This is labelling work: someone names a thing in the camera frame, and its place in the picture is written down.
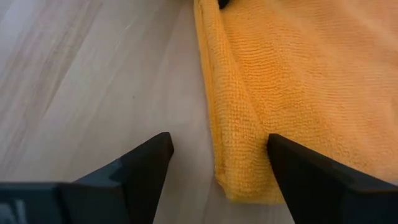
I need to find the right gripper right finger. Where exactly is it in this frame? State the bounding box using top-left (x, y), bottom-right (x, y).
top-left (266, 133), bottom-right (398, 224)

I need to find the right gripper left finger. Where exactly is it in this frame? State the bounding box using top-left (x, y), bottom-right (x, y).
top-left (73, 131), bottom-right (175, 224)

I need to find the orange microfiber towel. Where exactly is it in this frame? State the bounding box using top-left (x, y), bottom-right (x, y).
top-left (193, 0), bottom-right (398, 205)

